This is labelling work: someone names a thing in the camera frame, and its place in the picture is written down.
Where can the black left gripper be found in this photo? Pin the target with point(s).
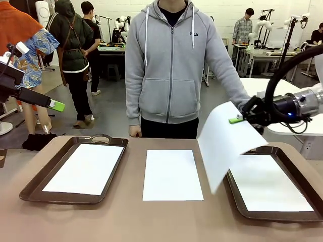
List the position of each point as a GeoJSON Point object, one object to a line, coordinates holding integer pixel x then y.
{"type": "Point", "coordinates": [8, 80]}

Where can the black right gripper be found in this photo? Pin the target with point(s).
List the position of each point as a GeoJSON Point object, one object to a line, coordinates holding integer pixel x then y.
{"type": "Point", "coordinates": [255, 108]}

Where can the white A4 paper sheet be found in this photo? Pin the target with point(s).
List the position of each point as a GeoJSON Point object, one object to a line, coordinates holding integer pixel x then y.
{"type": "Point", "coordinates": [83, 169]}
{"type": "Point", "coordinates": [171, 176]}
{"type": "Point", "coordinates": [222, 141]}
{"type": "Point", "coordinates": [272, 186]}

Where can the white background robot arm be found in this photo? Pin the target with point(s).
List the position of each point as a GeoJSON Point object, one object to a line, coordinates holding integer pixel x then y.
{"type": "Point", "coordinates": [260, 27]}
{"type": "Point", "coordinates": [300, 19]}
{"type": "Point", "coordinates": [121, 25]}

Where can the person's left forearm grey sleeve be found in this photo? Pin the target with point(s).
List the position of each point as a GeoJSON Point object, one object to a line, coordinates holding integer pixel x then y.
{"type": "Point", "coordinates": [232, 90]}

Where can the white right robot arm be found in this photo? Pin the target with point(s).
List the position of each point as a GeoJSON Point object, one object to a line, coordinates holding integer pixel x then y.
{"type": "Point", "coordinates": [310, 100]}

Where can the person's right forearm grey sleeve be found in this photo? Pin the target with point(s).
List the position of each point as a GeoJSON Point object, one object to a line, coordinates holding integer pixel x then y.
{"type": "Point", "coordinates": [133, 106]}

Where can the person's right hand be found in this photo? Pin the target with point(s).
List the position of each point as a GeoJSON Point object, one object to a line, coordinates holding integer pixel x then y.
{"type": "Point", "coordinates": [134, 130]}

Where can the mannequin in orange floral clothes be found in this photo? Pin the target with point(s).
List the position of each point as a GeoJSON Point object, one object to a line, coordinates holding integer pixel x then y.
{"type": "Point", "coordinates": [25, 63]}

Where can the white rounded table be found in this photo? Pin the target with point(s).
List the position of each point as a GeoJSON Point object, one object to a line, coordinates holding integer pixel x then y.
{"type": "Point", "coordinates": [252, 84]}

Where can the white round stand base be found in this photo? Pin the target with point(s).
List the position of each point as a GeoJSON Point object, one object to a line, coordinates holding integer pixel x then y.
{"type": "Point", "coordinates": [5, 128]}

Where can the brown wooden board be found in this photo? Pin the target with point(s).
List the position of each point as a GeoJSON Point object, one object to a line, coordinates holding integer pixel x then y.
{"type": "Point", "coordinates": [2, 158]}

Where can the person in dark green jacket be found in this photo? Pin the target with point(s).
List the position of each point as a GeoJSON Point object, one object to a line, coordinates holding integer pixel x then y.
{"type": "Point", "coordinates": [70, 37]}

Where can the long grey background table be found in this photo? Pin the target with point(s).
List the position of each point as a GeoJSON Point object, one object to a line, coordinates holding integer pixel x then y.
{"type": "Point", "coordinates": [265, 54]}

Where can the person in grey hoodie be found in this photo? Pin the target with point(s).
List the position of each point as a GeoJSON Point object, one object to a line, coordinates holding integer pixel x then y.
{"type": "Point", "coordinates": [171, 75]}

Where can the dark stool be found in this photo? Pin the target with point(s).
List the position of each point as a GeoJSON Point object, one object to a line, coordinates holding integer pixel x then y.
{"type": "Point", "coordinates": [113, 71]}

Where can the person in black t-shirt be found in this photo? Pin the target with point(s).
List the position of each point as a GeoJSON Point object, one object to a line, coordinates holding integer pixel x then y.
{"type": "Point", "coordinates": [94, 37]}

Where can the cluttered background workbench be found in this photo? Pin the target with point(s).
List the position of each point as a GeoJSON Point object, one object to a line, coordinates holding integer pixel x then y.
{"type": "Point", "coordinates": [111, 49]}

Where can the brown plastic serving tray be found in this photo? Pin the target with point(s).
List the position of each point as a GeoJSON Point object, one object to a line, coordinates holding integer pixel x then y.
{"type": "Point", "coordinates": [32, 195]}
{"type": "Point", "coordinates": [302, 181]}

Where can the person in checked shirt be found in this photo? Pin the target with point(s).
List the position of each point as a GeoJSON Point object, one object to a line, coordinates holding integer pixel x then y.
{"type": "Point", "coordinates": [242, 27]}

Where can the black tripod pole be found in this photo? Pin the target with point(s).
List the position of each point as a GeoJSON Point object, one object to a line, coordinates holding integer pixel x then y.
{"type": "Point", "coordinates": [290, 37]}

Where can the seated person in black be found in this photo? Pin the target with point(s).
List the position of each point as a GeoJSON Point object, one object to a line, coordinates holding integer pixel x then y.
{"type": "Point", "coordinates": [317, 35]}

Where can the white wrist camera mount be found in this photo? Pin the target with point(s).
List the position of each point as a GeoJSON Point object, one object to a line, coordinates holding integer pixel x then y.
{"type": "Point", "coordinates": [22, 48]}

